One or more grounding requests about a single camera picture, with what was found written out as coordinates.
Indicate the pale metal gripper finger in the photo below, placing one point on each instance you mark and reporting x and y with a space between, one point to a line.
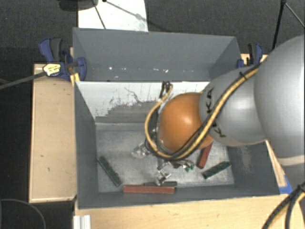
162 174
142 150

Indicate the dark green flat block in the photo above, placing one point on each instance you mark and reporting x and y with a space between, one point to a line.
216 169
109 170
171 183

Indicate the red-brown flat block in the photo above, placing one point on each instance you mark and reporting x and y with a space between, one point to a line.
149 189
204 157

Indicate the grey metal bin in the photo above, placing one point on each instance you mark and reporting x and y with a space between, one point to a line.
124 137

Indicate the pale wood flat board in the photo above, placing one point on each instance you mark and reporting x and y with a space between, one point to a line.
52 137

